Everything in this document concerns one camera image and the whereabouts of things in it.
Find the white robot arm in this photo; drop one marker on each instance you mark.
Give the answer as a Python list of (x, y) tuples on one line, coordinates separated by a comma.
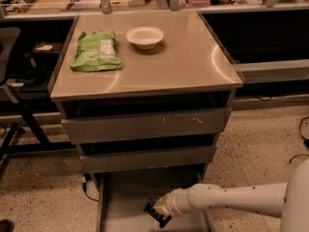
[(287, 201)]

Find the top grey drawer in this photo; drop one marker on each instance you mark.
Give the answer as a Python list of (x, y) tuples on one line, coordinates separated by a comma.
[(146, 125)]

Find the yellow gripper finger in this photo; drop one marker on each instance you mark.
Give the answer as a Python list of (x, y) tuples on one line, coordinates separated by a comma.
[(160, 206)]

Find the dark blue snack bar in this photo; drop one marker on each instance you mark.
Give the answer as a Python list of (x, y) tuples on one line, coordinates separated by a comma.
[(150, 209)]

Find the bottom open grey drawer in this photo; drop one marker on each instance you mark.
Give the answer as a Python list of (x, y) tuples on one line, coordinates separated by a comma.
[(124, 195)]

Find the dark shoe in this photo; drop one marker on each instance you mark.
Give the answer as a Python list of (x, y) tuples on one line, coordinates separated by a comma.
[(6, 225)]

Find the grey drawer cabinet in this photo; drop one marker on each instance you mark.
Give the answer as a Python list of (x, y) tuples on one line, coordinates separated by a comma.
[(187, 70)]

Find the green snack bag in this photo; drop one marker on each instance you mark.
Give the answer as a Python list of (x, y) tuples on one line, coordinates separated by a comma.
[(96, 52)]

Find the white bowl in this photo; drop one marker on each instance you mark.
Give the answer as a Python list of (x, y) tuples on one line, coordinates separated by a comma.
[(144, 37)]

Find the middle grey drawer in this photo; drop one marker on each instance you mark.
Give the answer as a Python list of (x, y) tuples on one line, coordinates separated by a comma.
[(148, 159)]

